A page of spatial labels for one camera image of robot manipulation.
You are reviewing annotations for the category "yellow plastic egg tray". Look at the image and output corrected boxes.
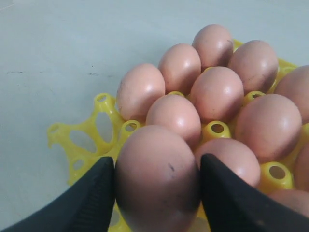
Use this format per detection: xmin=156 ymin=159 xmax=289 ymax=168
xmin=47 ymin=38 xmax=309 ymax=232

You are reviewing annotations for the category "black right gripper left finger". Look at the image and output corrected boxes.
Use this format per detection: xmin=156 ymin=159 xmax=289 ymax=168
xmin=5 ymin=157 xmax=114 ymax=232

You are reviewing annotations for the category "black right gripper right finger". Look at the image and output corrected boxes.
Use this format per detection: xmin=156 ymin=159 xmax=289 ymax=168
xmin=200 ymin=154 xmax=309 ymax=232

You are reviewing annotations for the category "brown egg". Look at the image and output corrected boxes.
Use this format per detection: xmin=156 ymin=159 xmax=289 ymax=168
xmin=145 ymin=94 xmax=201 ymax=148
xmin=194 ymin=138 xmax=261 ymax=187
xmin=190 ymin=66 xmax=244 ymax=123
xmin=294 ymin=143 xmax=309 ymax=192
xmin=228 ymin=40 xmax=279 ymax=94
xmin=192 ymin=24 xmax=234 ymax=70
xmin=115 ymin=125 xmax=200 ymax=232
xmin=158 ymin=43 xmax=201 ymax=94
xmin=116 ymin=63 xmax=166 ymax=121
xmin=234 ymin=94 xmax=302 ymax=163
xmin=274 ymin=65 xmax=309 ymax=105
xmin=269 ymin=189 xmax=309 ymax=217

